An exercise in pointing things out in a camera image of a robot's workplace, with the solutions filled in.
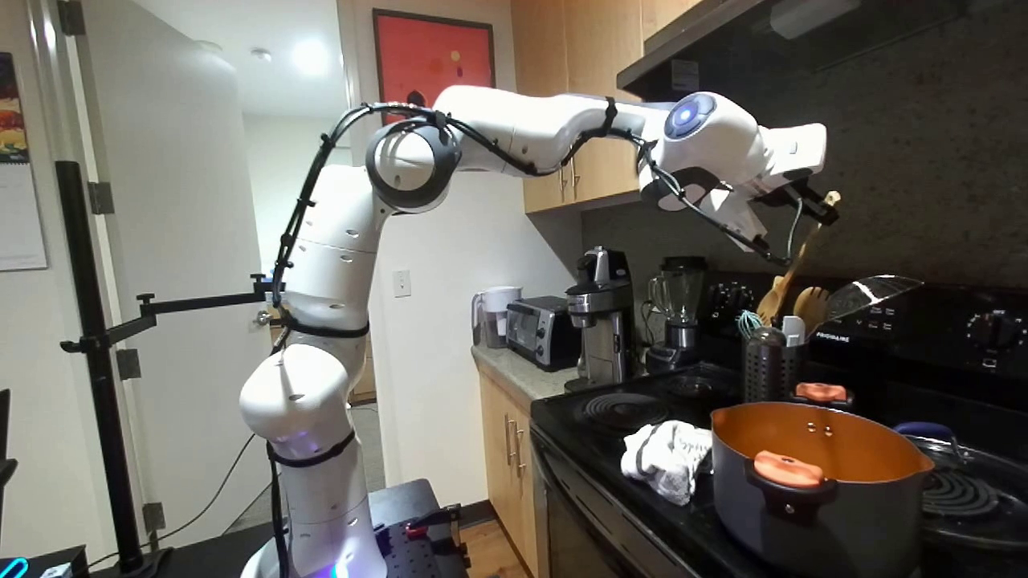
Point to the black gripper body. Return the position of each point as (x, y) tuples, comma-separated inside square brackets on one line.
[(791, 196)]

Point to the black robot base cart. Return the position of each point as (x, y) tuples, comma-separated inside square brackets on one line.
[(407, 515)]

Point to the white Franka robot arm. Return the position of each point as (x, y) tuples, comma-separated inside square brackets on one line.
[(323, 244)]

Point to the metal cylinder utensil holder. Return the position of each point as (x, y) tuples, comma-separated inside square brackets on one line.
[(765, 369)]

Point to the wooden slotted fork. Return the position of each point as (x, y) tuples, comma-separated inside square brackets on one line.
[(812, 305)]

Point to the flat wooden spatula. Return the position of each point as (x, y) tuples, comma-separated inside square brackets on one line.
[(765, 308)]

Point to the grey silicone whisk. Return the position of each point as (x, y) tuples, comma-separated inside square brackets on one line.
[(746, 321)]

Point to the clear jar blender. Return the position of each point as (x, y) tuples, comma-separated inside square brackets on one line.
[(680, 293)]

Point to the dark range hood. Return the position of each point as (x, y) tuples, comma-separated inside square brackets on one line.
[(856, 43)]

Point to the silver coffee maker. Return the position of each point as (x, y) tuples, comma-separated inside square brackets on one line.
[(602, 332)]

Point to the wooden upper cabinet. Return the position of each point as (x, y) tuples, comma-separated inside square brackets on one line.
[(580, 43)]

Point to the wooden cabinet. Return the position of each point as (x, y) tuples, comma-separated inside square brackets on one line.
[(508, 471), (580, 43)]

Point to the white crumpled dish towel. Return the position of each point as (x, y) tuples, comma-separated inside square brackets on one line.
[(668, 453)]

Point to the silver toaster oven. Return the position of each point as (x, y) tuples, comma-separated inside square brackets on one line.
[(534, 335)]

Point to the white jug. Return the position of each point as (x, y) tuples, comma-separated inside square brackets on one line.
[(495, 305)]

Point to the black electric stove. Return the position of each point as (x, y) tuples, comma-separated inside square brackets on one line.
[(642, 503)]

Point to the red framed painting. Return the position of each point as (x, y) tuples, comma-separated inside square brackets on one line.
[(427, 52)]

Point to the wooden lower cabinet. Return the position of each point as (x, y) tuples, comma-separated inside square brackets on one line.
[(508, 471)]

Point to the white light switch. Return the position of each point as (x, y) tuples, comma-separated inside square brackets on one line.
[(404, 283)]

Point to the black camera stand pole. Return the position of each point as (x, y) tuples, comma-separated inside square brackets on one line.
[(92, 321)]

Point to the colourful wall picture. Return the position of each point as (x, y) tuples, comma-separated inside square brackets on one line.
[(9, 107)]

